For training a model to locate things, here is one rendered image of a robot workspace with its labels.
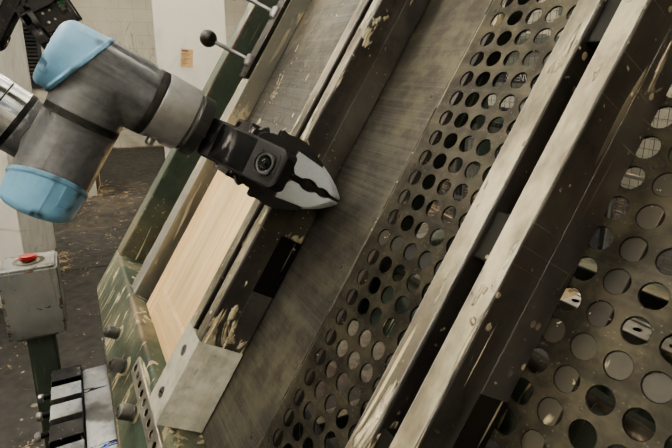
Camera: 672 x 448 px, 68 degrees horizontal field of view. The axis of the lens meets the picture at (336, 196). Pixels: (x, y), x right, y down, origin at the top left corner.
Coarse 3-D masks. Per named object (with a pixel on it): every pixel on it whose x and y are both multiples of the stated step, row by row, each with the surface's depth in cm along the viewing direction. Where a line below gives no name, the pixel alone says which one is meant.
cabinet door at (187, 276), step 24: (216, 192) 102; (240, 192) 93; (216, 216) 97; (240, 216) 88; (192, 240) 101; (216, 240) 92; (168, 264) 106; (192, 264) 96; (216, 264) 87; (168, 288) 101; (192, 288) 91; (168, 312) 94; (192, 312) 87; (168, 336) 90; (168, 360) 85
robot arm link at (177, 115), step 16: (176, 80) 53; (176, 96) 52; (192, 96) 54; (160, 112) 52; (176, 112) 52; (192, 112) 53; (144, 128) 57; (160, 128) 52; (176, 128) 53; (192, 128) 54; (176, 144) 54
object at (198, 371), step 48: (384, 0) 68; (336, 48) 72; (384, 48) 70; (336, 96) 68; (336, 144) 70; (240, 240) 70; (288, 240) 70; (240, 288) 68; (192, 336) 69; (240, 336) 70; (192, 384) 68
